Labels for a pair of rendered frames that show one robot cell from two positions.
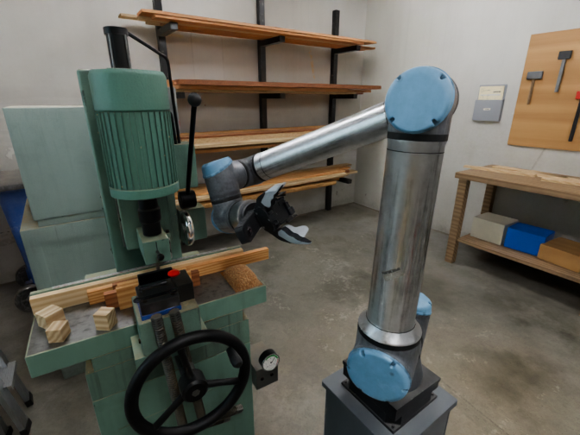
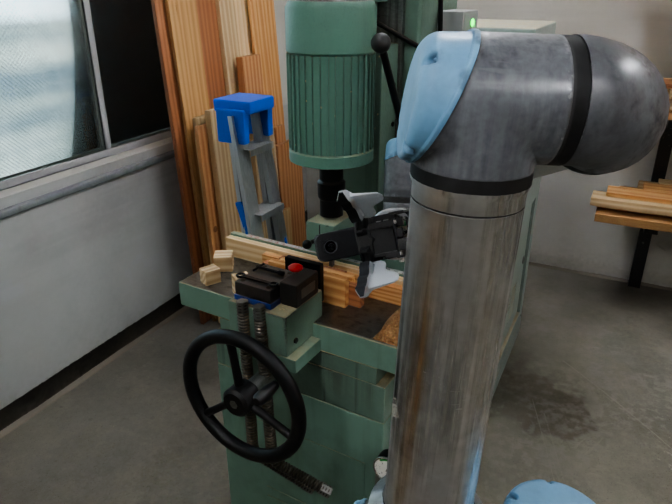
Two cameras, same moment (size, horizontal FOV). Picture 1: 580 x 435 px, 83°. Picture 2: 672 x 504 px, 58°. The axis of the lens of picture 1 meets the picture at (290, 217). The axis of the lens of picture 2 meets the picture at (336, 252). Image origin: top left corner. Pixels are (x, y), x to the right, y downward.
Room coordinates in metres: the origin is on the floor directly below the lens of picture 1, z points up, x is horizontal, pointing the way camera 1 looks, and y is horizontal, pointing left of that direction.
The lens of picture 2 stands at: (0.29, -0.68, 1.54)
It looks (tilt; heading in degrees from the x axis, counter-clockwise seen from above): 24 degrees down; 61
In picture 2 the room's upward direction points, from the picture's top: straight up
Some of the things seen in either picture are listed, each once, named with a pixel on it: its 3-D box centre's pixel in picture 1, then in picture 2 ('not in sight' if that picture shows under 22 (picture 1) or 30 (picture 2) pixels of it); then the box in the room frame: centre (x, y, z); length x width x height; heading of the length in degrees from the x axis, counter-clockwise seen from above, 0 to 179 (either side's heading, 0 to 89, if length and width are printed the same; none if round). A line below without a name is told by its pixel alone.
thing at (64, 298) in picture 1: (152, 276); (329, 270); (0.89, 0.43, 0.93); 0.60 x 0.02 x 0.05; 121
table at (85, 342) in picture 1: (162, 313); (299, 315); (0.78, 0.36, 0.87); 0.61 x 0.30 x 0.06; 121
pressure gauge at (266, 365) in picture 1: (268, 361); (390, 468); (0.83, 0.07, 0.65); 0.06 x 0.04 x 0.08; 121
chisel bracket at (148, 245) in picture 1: (154, 245); (336, 231); (0.90, 0.41, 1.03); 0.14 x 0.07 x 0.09; 31
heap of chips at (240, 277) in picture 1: (240, 273); (408, 320); (0.93, 0.16, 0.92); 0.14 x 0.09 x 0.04; 31
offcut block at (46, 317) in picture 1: (50, 317); (223, 260); (0.70, 0.61, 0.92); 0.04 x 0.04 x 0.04; 65
